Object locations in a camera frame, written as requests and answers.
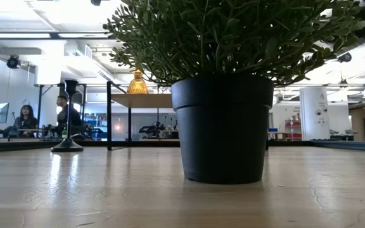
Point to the amber glass candle holder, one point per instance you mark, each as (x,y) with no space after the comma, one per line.
(137,86)

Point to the black workshop robot arm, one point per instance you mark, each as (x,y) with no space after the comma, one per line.
(152,129)

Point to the white round pillar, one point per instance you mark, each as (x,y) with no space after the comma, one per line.
(314,107)

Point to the black metal rack frame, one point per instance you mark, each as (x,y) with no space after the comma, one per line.
(40,95)

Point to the red workshop cart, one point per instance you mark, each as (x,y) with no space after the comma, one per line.
(293,125)

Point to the person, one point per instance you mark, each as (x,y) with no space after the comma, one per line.
(25,122)
(74,118)

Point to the medium black candlestick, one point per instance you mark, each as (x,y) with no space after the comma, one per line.
(67,145)

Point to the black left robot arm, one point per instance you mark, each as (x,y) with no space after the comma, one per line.
(95,2)

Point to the potted plant in black pot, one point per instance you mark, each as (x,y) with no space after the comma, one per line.
(223,133)

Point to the black ceiling spotlight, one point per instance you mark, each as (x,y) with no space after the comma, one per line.
(345,57)
(13,62)

